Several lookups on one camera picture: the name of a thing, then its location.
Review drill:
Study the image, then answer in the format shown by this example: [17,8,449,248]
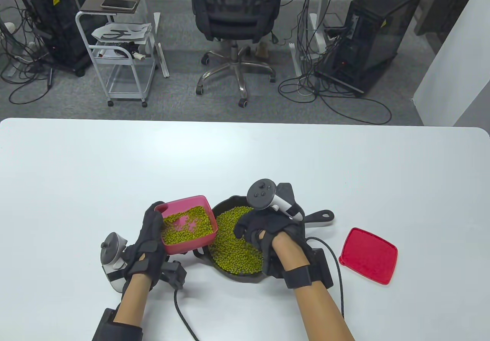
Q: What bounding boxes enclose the person's right hand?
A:
[234,210,307,265]

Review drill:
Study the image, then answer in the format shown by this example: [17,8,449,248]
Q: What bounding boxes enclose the person's left forearm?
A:
[114,273,152,324]

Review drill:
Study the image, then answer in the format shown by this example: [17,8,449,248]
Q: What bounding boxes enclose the person's left hand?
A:
[128,201,168,290]

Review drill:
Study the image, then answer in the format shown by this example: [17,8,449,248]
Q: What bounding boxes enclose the white and red device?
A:
[95,46,131,59]

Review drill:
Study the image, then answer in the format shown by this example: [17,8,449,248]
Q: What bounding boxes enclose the black braided cable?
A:
[174,288,200,341]
[295,211,347,318]

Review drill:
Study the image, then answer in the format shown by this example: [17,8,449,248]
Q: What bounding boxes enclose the dark brown cabinet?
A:
[415,0,475,37]

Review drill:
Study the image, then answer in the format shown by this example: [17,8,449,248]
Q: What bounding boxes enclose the black smartphone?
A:
[101,0,137,11]

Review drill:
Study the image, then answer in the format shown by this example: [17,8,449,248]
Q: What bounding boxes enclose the black forearm strap box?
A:
[91,307,143,341]
[283,248,333,290]

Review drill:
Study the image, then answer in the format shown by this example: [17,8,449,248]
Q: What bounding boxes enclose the person's right forearm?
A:
[270,236,354,341]

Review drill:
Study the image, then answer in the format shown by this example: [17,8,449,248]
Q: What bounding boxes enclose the black cast iron frying pan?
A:
[193,195,335,283]

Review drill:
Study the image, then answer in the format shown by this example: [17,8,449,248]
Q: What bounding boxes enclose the black computer tower case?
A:
[315,0,425,97]
[15,0,101,77]

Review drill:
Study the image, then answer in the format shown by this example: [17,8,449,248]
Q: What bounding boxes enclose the red plastic container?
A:
[154,195,219,255]

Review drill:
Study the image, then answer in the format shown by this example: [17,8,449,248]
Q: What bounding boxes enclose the bundle of black floor cables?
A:
[278,42,393,125]
[0,0,54,104]

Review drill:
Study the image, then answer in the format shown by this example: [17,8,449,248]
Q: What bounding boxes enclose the red plastic container lid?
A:
[338,227,399,286]

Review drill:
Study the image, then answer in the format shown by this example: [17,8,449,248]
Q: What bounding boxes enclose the black mesh office chair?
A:
[186,0,286,108]

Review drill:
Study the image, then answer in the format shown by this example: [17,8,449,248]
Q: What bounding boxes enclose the pile of green mung beans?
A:
[161,206,265,274]

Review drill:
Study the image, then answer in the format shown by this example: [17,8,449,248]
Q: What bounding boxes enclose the white printed papers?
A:
[91,22,153,45]

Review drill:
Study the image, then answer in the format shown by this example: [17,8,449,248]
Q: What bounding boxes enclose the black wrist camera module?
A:
[161,261,187,290]
[262,257,284,279]

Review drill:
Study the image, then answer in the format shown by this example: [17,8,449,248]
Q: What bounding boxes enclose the grey white handheld controller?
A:
[247,179,303,221]
[100,232,129,292]

